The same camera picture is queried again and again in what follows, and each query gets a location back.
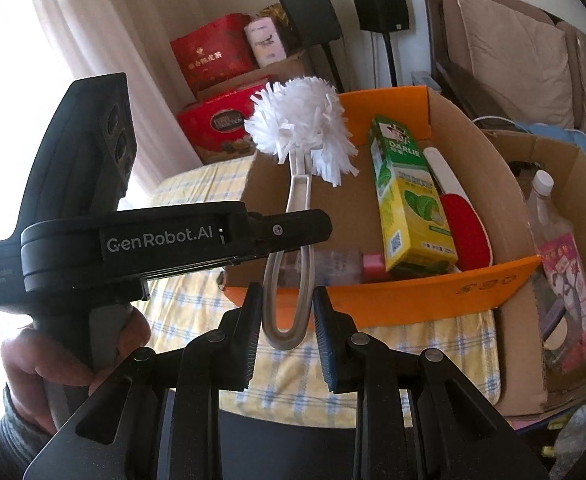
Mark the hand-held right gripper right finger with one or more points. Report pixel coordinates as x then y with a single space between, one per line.
325 345

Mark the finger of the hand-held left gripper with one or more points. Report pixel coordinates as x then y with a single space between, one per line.
293 230

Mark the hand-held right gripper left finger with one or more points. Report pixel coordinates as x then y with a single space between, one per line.
253 340

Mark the clear bottle pink cap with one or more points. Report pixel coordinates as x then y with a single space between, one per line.
343 265

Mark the orange cardboard box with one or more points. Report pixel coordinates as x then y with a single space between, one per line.
423 300

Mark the green yellow toothpaste box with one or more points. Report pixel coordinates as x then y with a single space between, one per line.
408 200

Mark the white fluffy duster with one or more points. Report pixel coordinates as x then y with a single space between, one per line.
298 110

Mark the white red lint brush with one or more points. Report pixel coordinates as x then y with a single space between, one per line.
465 230

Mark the person's left forearm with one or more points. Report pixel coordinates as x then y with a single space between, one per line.
10 420

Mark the person's left hand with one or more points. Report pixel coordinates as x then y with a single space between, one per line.
23 370

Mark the yellow blue checkered tablecloth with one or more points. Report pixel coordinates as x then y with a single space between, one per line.
193 310

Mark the red Collection gift box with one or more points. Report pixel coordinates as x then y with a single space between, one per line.
208 125

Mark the pink white box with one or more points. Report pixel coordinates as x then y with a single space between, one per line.
268 42

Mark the open brown cardboard box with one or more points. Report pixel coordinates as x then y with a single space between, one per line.
518 350

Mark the dark red gift box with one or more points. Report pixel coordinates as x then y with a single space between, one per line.
208 55

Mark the brown sofa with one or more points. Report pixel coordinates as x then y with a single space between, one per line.
453 95

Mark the black speaker on stand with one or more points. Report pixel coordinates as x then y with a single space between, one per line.
380 5
308 15

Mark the white sheer curtain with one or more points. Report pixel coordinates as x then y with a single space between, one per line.
98 20

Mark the pink printed packet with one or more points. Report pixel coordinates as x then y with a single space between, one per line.
563 270

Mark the clear plastic bottle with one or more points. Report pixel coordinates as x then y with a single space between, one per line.
543 205

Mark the large beige sofa cushion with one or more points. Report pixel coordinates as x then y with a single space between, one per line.
513 45

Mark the light blue cloth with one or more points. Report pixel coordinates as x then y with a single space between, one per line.
573 137

